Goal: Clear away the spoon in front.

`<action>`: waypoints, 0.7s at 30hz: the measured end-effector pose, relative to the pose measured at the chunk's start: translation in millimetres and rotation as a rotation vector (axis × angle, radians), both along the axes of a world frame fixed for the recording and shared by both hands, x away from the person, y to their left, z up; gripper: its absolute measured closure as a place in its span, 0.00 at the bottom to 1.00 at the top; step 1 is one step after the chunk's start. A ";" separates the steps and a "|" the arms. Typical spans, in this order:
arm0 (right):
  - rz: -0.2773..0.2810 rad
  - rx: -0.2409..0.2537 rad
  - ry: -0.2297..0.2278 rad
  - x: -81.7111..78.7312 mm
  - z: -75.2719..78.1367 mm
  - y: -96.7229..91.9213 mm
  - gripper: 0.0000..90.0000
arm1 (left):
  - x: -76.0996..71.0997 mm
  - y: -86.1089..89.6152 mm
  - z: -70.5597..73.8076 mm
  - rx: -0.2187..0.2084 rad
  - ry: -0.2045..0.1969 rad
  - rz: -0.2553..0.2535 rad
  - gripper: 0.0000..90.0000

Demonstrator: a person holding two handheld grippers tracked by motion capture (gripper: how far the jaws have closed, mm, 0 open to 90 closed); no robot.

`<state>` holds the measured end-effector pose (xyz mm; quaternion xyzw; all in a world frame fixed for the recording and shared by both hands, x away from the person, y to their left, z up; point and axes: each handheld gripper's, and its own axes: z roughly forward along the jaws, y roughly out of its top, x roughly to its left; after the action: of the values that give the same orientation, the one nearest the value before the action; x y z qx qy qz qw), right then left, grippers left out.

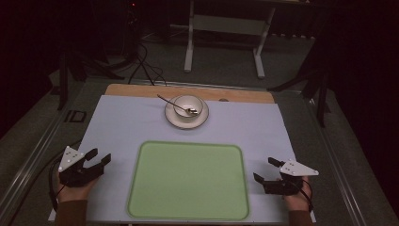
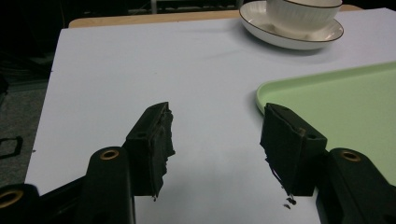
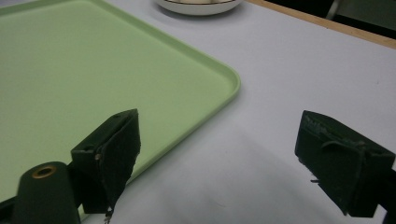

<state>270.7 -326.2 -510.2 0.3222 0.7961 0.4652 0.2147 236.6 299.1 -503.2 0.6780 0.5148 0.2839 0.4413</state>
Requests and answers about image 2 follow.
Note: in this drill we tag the green plastic tray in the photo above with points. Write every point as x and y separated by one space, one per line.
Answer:
342 102

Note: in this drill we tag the white ribbed bowl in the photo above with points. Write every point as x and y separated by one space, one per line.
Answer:
299 15

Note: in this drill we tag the white table cover sheet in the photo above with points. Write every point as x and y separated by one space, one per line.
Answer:
162 68

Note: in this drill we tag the white plate with dark rim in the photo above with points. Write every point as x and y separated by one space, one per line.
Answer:
323 37

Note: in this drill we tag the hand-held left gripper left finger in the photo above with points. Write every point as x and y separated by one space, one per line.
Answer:
149 146

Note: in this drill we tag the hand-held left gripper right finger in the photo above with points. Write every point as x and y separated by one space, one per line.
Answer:
289 149

